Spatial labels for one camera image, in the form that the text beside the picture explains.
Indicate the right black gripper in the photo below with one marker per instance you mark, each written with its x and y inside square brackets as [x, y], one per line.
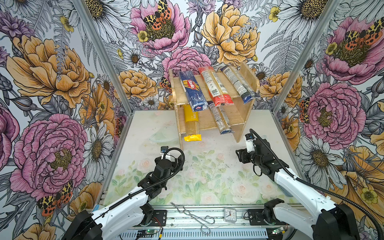
[242, 157]

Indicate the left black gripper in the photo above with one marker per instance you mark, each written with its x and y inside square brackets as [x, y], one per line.
[175, 167]

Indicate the clear spaghetti bag blue end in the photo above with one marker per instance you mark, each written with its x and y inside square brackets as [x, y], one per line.
[221, 118]

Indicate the yellow Pastatime spaghetti bag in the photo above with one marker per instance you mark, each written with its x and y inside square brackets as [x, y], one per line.
[192, 125]

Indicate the red spaghetti bag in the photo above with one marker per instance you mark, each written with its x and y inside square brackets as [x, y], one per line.
[216, 88]

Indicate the blue Barilla spaghetti box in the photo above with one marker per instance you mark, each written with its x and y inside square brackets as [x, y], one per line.
[193, 91]

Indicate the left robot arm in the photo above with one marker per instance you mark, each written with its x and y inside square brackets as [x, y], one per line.
[129, 211]

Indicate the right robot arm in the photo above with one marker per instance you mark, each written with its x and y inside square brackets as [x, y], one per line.
[323, 219]

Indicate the wooden two-tier shelf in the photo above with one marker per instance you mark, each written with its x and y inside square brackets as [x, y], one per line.
[238, 113]

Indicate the white blue packet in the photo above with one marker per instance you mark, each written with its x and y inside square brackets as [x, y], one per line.
[96, 207]

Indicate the small white clock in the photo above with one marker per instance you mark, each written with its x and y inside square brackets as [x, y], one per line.
[230, 215]

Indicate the metal tongs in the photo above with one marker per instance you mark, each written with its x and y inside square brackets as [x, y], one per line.
[204, 222]

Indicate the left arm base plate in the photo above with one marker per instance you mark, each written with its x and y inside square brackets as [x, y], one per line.
[157, 218]

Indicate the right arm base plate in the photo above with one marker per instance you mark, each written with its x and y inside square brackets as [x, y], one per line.
[259, 217]

